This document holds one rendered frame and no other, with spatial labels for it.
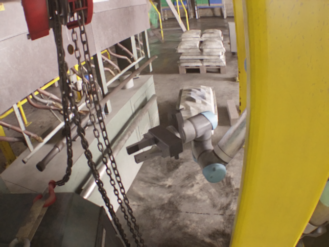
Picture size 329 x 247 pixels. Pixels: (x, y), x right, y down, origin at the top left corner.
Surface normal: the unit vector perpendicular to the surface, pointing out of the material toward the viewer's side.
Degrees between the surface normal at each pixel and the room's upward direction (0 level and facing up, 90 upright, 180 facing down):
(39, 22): 132
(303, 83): 90
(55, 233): 0
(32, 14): 110
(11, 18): 78
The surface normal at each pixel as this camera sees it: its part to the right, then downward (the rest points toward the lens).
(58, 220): -0.12, -0.87
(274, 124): -0.27, 0.50
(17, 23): 0.91, -0.15
